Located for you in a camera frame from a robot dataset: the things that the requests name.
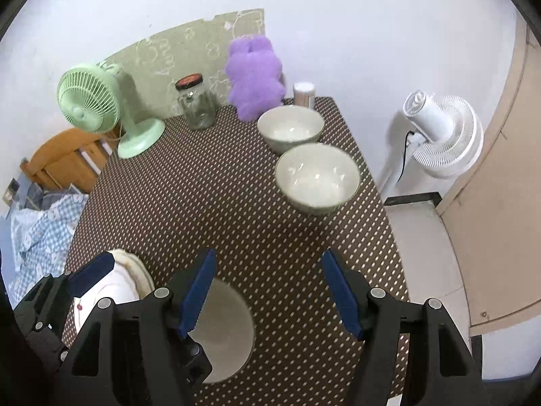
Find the far small ceramic bowl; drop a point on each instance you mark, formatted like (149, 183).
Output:
(285, 127)

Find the glass jar with lid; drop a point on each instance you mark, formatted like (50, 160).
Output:
(196, 102)

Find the brown polka dot tablecloth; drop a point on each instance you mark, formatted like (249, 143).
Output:
(215, 188)

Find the toothpick container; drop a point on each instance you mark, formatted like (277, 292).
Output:
(304, 94)

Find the yellow floral plate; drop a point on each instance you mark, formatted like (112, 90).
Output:
(119, 271)
(136, 271)

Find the purple plush toy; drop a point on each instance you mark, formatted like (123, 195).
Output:
(255, 75)

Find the beige door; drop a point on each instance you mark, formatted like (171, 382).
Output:
(492, 213)

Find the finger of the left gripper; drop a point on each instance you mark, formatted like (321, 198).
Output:
(196, 364)
(91, 273)

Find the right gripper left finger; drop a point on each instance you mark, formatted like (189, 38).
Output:
(130, 353)

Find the blue checked cat blanket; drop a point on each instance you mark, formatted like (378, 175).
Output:
(40, 242)

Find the yellow floral plate bottom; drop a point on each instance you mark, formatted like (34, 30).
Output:
(136, 271)

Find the grey plaid pillow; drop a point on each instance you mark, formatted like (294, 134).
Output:
(40, 199)

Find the green patterned wall mat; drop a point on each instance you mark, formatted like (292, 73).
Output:
(156, 63)

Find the large grey-green bowl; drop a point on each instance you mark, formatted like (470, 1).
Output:
(225, 330)

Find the green desk fan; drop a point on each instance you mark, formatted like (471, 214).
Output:
(98, 98)

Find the white plate red pattern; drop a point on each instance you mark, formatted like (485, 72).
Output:
(111, 287)

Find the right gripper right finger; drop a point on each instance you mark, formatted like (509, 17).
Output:
(440, 370)

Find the near small ceramic bowl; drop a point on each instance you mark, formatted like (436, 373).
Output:
(317, 178)

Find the white floor fan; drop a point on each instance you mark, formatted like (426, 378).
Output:
(448, 136)

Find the yellow floral plate top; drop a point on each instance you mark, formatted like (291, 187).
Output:
(119, 271)

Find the wooden bed headboard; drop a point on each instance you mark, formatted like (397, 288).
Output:
(73, 157)

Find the small ceramic bowl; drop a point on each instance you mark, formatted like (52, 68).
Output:
(317, 178)
(285, 127)

